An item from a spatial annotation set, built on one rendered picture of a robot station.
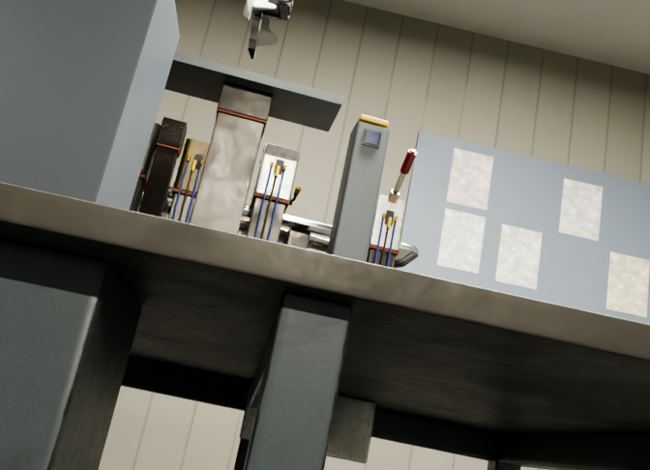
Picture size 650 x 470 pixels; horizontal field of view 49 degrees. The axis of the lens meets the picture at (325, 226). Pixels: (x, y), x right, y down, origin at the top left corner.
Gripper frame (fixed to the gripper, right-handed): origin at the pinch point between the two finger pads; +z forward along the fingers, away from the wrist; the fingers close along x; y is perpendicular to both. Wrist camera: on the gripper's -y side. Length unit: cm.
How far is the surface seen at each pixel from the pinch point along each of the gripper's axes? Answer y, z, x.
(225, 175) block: 3.7, 31.7, -4.2
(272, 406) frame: 24, 74, -54
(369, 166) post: 30.0, 22.6, 0.4
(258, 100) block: 6.3, 15.0, -4.2
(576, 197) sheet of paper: 141, -72, 214
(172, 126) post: -11.8, 19.3, 6.5
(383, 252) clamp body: 37, 34, 17
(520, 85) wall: 105, -130, 213
